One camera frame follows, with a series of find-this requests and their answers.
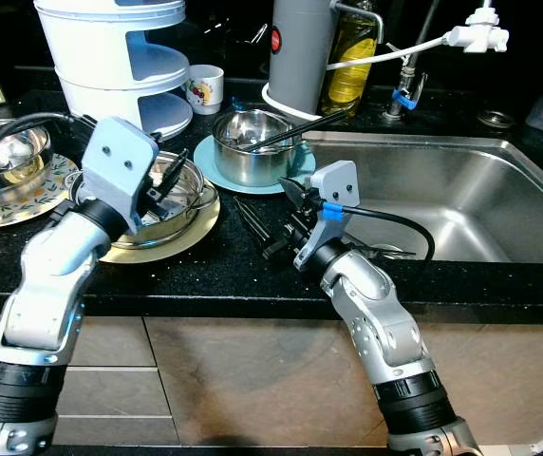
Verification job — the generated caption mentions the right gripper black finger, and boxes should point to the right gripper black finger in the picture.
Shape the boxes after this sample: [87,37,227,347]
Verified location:
[260,226,301,262]
[277,176,318,210]

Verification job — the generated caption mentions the perforated steel steamer basket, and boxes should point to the perforated steel steamer basket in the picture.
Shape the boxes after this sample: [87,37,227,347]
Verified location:
[70,150,217,250]

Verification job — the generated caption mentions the teal round plate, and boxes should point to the teal round plate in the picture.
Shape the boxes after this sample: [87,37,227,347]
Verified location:
[193,133,315,196]

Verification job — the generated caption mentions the thin black chopsticks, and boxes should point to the thin black chopsticks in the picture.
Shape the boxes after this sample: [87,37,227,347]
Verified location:
[232,193,282,248]

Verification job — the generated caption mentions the small stainless steel pot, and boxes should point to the small stainless steel pot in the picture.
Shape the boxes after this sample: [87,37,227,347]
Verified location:
[213,108,303,187]

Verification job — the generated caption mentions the cream round plate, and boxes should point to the cream round plate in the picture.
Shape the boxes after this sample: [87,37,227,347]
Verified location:
[96,195,222,264]

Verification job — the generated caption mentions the black chopsticks pair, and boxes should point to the black chopsticks pair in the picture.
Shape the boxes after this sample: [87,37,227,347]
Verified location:
[248,106,348,153]

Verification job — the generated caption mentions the white printed mug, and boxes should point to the white printed mug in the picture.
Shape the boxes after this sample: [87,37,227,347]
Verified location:
[186,65,225,115]

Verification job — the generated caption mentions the thin dark stick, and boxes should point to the thin dark stick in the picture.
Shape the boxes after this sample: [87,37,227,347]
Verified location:
[347,242,415,259]

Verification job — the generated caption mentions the white tiered storage rack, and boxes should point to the white tiered storage rack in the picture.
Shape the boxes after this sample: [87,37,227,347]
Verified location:
[32,0,194,142]

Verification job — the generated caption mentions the yellow cooking oil bottle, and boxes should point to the yellow cooking oil bottle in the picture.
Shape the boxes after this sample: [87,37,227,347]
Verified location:
[321,0,379,115]

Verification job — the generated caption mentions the floral patterned plate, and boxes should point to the floral patterned plate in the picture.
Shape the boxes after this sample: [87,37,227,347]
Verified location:
[0,152,81,229]

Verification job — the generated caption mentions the brown cabinet door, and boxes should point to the brown cabinet door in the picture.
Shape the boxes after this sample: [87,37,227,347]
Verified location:
[143,316,543,447]

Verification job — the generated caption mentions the shiny steel bowl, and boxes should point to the shiny steel bowl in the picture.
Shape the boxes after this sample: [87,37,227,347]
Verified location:
[0,119,52,186]

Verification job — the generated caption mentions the brown cabinet drawer front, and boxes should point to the brown cabinet drawer front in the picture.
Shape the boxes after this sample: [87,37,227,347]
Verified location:
[48,367,173,417]
[63,316,159,367]
[48,417,182,446]

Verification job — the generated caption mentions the chrome gooseneck faucet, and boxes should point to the chrome gooseneck faucet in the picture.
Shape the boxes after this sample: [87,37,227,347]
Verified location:
[384,0,443,122]

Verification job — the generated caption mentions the stainless steel sink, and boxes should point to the stainless steel sink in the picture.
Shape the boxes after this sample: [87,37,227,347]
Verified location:
[300,130,543,265]

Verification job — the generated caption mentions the round metal drain stopper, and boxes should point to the round metal drain stopper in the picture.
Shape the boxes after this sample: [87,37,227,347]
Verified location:
[478,110,517,129]

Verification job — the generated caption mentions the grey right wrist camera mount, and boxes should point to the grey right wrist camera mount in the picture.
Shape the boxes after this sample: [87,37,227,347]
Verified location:
[295,160,360,272]

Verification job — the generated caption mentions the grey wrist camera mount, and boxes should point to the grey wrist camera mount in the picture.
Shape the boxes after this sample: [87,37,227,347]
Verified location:
[80,116,161,237]
[295,160,360,272]

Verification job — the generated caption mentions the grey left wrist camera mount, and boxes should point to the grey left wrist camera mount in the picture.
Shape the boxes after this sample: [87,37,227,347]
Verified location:
[80,116,161,237]

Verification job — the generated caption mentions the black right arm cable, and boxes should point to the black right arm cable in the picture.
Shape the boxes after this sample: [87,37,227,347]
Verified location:
[333,204,436,262]

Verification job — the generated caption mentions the white water hose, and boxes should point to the white water hose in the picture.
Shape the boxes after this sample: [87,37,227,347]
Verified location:
[262,33,453,123]

